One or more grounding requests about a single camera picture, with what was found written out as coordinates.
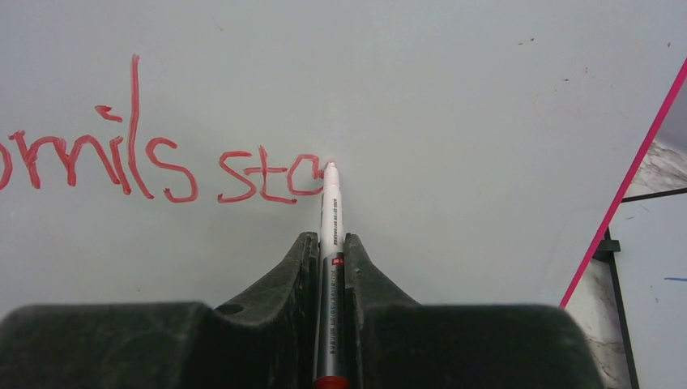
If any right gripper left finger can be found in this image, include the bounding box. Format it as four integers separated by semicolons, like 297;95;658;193
1;233;318;388

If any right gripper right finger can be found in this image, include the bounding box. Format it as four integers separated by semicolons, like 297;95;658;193
344;234;604;388

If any red white marker pen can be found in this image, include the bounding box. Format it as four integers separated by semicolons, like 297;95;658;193
313;162;349;388

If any pink framed whiteboard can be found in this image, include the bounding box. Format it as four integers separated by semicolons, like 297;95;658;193
1;1;686;313

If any black framed written whiteboard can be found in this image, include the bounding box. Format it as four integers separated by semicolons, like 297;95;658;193
608;189;686;388

